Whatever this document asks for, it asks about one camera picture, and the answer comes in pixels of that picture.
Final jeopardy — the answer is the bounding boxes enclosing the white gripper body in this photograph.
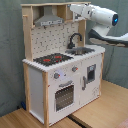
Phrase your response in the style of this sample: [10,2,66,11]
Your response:
[70,4,91,19]

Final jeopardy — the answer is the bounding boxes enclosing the grey range hood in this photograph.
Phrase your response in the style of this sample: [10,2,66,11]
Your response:
[34,6,64,27]

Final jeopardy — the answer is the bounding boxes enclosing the oven door with handle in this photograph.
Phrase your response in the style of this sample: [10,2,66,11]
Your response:
[55,80,75,112]

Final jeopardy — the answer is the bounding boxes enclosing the black toy faucet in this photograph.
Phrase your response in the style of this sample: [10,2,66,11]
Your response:
[67,33,82,49]

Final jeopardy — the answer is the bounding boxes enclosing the left red stove knob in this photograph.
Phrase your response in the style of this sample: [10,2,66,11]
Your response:
[54,73,60,79]

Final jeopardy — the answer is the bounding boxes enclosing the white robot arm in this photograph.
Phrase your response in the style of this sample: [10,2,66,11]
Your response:
[70,4,128,47]

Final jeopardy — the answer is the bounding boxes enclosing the black stovetop red burners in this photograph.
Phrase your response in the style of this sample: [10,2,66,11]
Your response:
[34,53,71,66]

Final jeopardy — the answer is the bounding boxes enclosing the toy microwave with door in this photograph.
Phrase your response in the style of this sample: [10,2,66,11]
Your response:
[66,4,84,20]

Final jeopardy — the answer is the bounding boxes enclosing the right red stove knob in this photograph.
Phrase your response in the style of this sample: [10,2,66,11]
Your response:
[72,66,78,72]

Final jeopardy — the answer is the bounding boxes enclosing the wooden toy kitchen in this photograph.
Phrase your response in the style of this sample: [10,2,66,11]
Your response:
[22,3,105,128]

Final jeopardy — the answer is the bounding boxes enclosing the grey toy sink basin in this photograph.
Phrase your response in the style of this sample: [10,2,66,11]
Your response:
[65,47,95,55]

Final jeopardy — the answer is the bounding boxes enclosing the white fridge door with dispenser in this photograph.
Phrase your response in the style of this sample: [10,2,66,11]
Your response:
[80,55,102,106]

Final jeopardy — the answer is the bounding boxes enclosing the red stove knob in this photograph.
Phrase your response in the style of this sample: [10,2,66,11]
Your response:
[54,73,60,79]
[72,66,78,72]

